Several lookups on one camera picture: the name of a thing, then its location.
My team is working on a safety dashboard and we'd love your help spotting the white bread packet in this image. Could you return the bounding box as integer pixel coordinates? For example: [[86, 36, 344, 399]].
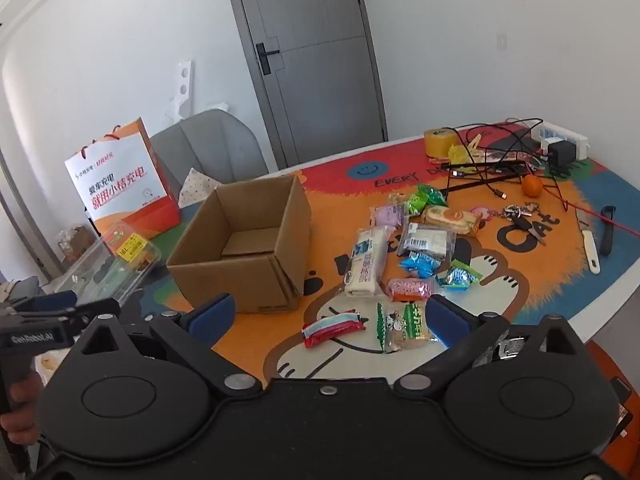
[[345, 226, 396, 297]]

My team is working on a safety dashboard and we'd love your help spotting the person's left hand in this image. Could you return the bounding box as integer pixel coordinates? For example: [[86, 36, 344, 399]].
[[0, 370, 45, 445]]

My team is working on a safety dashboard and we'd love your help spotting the grey chair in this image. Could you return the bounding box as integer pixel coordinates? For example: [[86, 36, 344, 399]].
[[150, 108, 268, 201]]

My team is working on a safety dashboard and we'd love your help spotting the red striped snack packet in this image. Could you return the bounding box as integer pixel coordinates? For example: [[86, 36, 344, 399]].
[[301, 310, 366, 348]]

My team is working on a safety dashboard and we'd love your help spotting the black tool handle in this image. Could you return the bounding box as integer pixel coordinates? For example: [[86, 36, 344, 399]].
[[600, 205, 617, 256]]

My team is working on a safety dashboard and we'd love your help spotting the clear plastic food container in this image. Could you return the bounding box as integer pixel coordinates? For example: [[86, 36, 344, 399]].
[[50, 220, 163, 321]]

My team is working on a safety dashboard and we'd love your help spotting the red cable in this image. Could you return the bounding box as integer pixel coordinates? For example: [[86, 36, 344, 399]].
[[537, 160, 640, 238]]

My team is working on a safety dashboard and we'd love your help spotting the clear barcode snack packet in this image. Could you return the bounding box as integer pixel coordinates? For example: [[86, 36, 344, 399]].
[[399, 222, 458, 261]]

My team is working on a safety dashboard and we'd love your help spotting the green snack packet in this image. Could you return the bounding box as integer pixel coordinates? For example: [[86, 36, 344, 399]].
[[404, 184, 448, 218]]

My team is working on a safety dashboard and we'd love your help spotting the green white cracker packet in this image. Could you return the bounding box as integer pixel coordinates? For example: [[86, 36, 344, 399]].
[[375, 301, 441, 356]]

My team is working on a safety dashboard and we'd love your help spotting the cardboard box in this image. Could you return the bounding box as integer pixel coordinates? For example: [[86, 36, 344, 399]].
[[166, 174, 313, 314]]

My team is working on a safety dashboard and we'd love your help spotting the clear food bag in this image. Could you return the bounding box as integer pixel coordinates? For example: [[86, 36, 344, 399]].
[[57, 225, 98, 266]]

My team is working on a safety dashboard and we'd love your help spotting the dotted cushion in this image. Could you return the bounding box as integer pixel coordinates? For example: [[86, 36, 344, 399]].
[[179, 167, 221, 207]]

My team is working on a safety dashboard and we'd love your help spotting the white foam piece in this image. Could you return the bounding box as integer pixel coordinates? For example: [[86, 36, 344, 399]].
[[165, 60, 193, 121]]

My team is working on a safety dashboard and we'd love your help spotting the white power strip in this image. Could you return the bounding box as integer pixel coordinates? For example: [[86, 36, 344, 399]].
[[532, 121, 590, 161]]

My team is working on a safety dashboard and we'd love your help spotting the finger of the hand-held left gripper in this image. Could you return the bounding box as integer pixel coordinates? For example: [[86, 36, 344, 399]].
[[9, 291, 77, 314], [64, 299, 122, 322]]

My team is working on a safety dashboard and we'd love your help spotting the grey door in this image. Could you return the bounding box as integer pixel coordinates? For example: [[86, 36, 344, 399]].
[[222, 0, 388, 171]]

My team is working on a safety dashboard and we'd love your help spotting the cream cake packet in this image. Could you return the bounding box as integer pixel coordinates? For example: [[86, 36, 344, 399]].
[[422, 206, 483, 237]]

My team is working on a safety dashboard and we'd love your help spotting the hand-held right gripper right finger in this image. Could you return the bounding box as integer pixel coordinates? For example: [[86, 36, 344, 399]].
[[393, 294, 587, 393]]

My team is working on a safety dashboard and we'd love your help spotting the white-handled knife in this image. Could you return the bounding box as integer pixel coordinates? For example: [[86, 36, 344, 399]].
[[575, 208, 601, 275]]

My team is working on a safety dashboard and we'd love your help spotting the cartoon table mat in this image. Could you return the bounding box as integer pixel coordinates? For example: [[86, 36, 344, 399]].
[[120, 132, 640, 386]]

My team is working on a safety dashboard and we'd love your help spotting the black door handle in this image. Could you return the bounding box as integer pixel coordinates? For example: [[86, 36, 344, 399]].
[[256, 42, 281, 75]]

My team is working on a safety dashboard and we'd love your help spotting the orange white paper bag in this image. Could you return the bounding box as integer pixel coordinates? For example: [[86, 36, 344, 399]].
[[64, 118, 182, 241]]

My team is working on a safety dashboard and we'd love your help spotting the dark flat device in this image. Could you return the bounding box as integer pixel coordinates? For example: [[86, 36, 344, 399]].
[[487, 127, 543, 156]]

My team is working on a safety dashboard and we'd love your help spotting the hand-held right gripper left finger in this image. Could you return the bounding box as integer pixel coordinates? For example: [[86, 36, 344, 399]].
[[67, 294, 263, 395]]

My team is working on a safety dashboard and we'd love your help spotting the purple snack packet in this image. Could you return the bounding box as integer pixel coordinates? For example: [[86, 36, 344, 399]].
[[369, 203, 408, 228]]

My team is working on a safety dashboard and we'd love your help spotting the black charger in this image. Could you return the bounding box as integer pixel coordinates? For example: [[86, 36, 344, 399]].
[[547, 141, 576, 166]]

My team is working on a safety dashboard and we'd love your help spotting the key bunch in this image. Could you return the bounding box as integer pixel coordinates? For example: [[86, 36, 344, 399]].
[[500, 202, 548, 246]]

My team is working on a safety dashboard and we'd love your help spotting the yellow tape roll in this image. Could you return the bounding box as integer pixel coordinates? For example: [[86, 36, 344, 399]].
[[424, 127, 458, 158]]

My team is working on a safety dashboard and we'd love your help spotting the pink snack packet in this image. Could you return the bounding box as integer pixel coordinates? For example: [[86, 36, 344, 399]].
[[387, 277, 433, 303]]

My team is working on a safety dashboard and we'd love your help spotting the blue green-edged candy packet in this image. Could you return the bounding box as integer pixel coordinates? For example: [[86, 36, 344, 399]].
[[435, 260, 483, 292]]

